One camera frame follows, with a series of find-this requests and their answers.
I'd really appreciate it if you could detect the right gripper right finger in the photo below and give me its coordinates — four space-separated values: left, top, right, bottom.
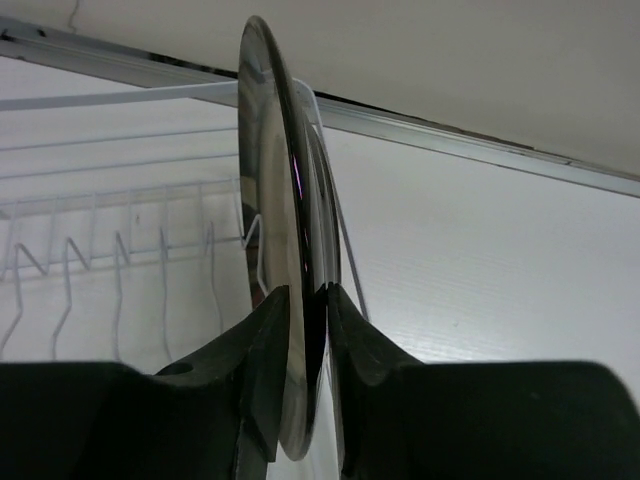
328 284 639 479

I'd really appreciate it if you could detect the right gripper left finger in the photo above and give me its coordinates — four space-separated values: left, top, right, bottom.
1 286 290 479

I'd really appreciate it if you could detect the round brown-rimmed beige plate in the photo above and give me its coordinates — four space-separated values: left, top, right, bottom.
238 15 341 461

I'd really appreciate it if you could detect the white wire dish rack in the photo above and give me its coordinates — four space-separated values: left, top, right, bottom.
0 77 371 361

